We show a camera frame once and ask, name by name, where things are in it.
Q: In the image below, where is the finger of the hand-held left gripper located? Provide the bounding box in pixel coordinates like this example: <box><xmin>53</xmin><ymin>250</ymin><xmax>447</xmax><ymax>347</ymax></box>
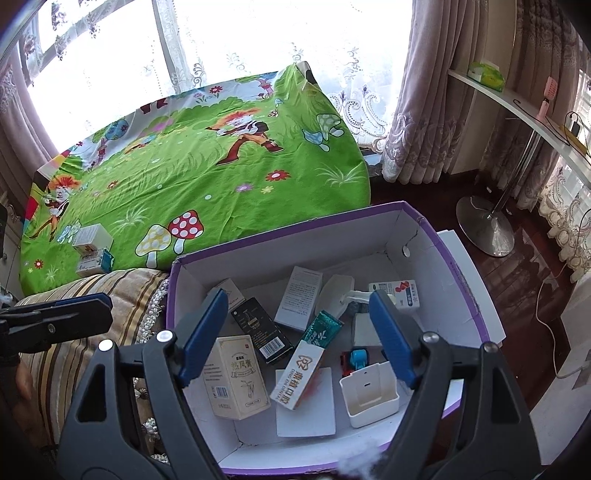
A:
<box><xmin>0</xmin><ymin>293</ymin><xmax>115</xmax><ymax>356</ymax></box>

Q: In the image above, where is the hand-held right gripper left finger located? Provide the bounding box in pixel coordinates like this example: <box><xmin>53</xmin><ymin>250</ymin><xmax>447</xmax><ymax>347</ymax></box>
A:
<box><xmin>55</xmin><ymin>287</ymin><xmax>232</xmax><ymax>480</ymax></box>

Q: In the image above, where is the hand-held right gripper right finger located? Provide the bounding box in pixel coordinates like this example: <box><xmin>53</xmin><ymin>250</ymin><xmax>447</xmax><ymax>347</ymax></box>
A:
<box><xmin>368</xmin><ymin>289</ymin><xmax>543</xmax><ymax>480</ymax></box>

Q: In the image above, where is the silver white box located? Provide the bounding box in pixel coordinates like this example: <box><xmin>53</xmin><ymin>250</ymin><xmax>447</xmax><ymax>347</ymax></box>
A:
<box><xmin>352</xmin><ymin>313</ymin><xmax>385</xmax><ymax>348</ymax></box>

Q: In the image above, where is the white box red print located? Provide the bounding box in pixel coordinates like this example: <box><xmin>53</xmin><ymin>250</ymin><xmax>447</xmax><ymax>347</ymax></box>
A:
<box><xmin>368</xmin><ymin>280</ymin><xmax>421</xmax><ymax>311</ymax></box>

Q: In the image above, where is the cream box gold print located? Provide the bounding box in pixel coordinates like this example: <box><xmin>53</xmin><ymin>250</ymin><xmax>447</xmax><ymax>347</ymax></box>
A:
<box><xmin>202</xmin><ymin>335</ymin><xmax>271</xmax><ymax>421</ymax></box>

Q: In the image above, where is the small white text box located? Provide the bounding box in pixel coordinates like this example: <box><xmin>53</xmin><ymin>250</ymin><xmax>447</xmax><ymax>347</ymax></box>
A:
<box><xmin>210</xmin><ymin>278</ymin><xmax>246</xmax><ymax>306</ymax></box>

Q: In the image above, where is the black barcode box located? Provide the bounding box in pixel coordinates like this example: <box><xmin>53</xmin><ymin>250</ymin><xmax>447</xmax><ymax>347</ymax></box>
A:
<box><xmin>230</xmin><ymin>297</ymin><xmax>294</xmax><ymax>365</ymax></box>

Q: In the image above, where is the white plastic holder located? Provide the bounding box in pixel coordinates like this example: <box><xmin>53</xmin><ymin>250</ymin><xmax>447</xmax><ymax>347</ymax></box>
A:
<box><xmin>339</xmin><ymin>361</ymin><xmax>400</xmax><ymax>429</ymax></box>

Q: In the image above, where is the teal toothpaste box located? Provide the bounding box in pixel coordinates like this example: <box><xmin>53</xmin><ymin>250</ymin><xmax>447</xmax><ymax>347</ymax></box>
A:
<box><xmin>270</xmin><ymin>310</ymin><xmax>344</xmax><ymax>409</ymax></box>

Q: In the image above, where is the long white text box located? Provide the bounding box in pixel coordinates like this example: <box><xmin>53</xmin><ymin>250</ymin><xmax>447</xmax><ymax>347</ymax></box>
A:
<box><xmin>274</xmin><ymin>266</ymin><xmax>324</xmax><ymax>332</ymax></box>

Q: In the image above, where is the purple cardboard box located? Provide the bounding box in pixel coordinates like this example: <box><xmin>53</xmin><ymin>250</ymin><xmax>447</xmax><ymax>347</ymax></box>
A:
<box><xmin>165</xmin><ymin>200</ymin><xmax>504</xmax><ymax>476</ymax></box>

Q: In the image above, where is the green print medicine box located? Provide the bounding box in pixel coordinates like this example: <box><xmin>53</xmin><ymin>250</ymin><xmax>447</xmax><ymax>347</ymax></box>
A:
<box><xmin>75</xmin><ymin>249</ymin><xmax>115</xmax><ymax>278</ymax></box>

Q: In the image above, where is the yellow white box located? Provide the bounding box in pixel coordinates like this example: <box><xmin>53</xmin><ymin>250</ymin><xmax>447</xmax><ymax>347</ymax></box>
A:
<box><xmin>72</xmin><ymin>224</ymin><xmax>114</xmax><ymax>256</ymax></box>

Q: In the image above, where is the white box lid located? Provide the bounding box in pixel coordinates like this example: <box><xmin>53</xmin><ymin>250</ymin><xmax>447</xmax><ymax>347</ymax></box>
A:
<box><xmin>436</xmin><ymin>229</ymin><xmax>507</xmax><ymax>344</ymax></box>

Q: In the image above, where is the white fluff tuft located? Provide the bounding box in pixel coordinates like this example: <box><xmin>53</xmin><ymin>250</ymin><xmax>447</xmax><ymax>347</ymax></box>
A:
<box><xmin>336</xmin><ymin>455</ymin><xmax>393</xmax><ymax>480</ymax></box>

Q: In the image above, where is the chrome stand round base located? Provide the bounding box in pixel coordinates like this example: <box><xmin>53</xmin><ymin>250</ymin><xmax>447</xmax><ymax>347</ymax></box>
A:
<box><xmin>456</xmin><ymin>129</ymin><xmax>543</xmax><ymax>258</ymax></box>

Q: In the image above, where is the green cartoon printed bedsheet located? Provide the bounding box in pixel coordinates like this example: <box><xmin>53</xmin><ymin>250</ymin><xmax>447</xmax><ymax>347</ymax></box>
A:
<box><xmin>18</xmin><ymin>62</ymin><xmax>372</xmax><ymax>292</ymax></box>

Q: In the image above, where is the mauve patterned curtain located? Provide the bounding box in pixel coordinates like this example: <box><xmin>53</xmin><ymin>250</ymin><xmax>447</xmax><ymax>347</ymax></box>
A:
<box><xmin>517</xmin><ymin>0</ymin><xmax>591</xmax><ymax>93</ymax></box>
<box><xmin>0</xmin><ymin>46</ymin><xmax>63</xmax><ymax>217</ymax></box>
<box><xmin>381</xmin><ymin>0</ymin><xmax>527</xmax><ymax>185</ymax></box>

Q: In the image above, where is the white curved shelf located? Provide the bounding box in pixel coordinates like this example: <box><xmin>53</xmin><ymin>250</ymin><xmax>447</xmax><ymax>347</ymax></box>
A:
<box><xmin>447</xmin><ymin>68</ymin><xmax>591</xmax><ymax>172</ymax></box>

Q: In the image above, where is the green tissue pack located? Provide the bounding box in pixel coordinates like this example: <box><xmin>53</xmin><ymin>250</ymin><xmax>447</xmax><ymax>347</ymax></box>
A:
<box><xmin>467</xmin><ymin>61</ymin><xmax>505</xmax><ymax>91</ymax></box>

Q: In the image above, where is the pink plastic item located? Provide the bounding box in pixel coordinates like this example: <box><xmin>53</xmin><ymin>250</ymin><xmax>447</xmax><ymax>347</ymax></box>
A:
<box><xmin>539</xmin><ymin>77</ymin><xmax>557</xmax><ymax>117</ymax></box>

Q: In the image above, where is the white lace sheer curtain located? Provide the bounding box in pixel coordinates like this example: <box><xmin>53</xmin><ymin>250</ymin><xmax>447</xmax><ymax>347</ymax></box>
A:
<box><xmin>18</xmin><ymin>0</ymin><xmax>411</xmax><ymax>153</ymax></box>

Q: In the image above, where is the white cable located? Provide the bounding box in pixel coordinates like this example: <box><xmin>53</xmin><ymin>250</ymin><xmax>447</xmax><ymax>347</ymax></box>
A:
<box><xmin>534</xmin><ymin>261</ymin><xmax>591</xmax><ymax>380</ymax></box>

